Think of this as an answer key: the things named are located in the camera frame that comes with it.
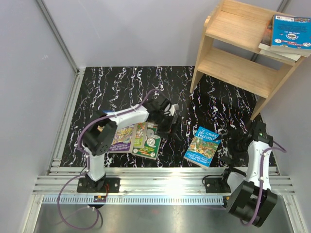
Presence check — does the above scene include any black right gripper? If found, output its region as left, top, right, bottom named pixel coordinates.
left=215, top=129, right=248, bottom=165

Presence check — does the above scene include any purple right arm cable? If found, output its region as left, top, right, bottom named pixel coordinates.
left=239, top=142, right=287, bottom=226

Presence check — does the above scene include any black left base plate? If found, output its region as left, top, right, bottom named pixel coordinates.
left=77, top=177, right=121, bottom=193

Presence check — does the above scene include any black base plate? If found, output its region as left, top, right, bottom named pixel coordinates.
left=77, top=177, right=121, bottom=193
left=202, top=176, right=234, bottom=194

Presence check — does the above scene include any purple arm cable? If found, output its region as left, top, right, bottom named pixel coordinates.
left=56, top=89, right=161, bottom=230
left=239, top=142, right=287, bottom=226

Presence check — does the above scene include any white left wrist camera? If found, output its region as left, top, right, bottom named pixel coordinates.
left=164, top=104, right=179, bottom=116

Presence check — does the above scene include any blue 91-storey treehouse book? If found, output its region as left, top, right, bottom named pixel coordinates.
left=102, top=110, right=116, bottom=115

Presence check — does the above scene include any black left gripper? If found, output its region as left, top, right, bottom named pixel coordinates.
left=154, top=111, right=182, bottom=141

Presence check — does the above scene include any aluminium mounting rail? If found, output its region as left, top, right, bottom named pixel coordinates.
left=33, top=167, right=296, bottom=195

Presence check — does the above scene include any blue paperback book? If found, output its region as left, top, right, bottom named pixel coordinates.
left=271, top=15, right=311, bottom=57

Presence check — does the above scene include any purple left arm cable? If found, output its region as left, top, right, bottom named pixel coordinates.
left=56, top=89, right=161, bottom=230

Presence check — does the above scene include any purple 52-storey treehouse book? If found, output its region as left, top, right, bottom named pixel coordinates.
left=108, top=124, right=137, bottom=153

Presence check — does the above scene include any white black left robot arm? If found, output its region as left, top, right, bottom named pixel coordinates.
left=77, top=94, right=182, bottom=193

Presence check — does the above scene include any slotted cable duct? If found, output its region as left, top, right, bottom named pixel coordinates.
left=42, top=195, right=228, bottom=205

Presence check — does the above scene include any blue 26-storey treehouse book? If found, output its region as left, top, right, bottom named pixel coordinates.
left=184, top=127, right=221, bottom=168

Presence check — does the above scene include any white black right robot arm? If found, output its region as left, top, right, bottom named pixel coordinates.
left=216, top=120, right=278, bottom=228

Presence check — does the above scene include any green paperback book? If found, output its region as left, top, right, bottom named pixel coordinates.
left=132, top=122, right=161, bottom=160

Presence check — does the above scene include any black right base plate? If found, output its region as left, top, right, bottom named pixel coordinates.
left=202, top=176, right=234, bottom=194

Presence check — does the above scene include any dark tale of two cities book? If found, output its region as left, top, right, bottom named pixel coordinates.
left=258, top=20, right=301, bottom=62

